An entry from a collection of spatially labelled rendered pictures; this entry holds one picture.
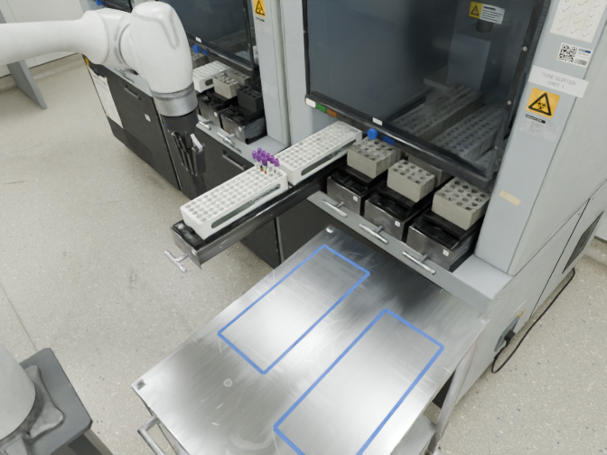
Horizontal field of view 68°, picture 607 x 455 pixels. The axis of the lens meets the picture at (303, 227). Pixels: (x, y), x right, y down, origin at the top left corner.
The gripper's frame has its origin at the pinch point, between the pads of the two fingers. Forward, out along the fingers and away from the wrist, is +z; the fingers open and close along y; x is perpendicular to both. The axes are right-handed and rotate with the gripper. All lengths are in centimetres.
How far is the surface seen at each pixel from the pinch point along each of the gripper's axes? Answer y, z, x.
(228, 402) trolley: -46, 13, 25
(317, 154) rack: -2.8, 9.5, -38.4
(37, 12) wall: 350, 47, -57
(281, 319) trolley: -38.4, 13.0, 6.4
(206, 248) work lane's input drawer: -6.8, 15.1, 5.4
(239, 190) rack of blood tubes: -0.7, 8.5, -11.0
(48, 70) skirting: 350, 92, -46
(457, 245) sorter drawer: -51, 15, -40
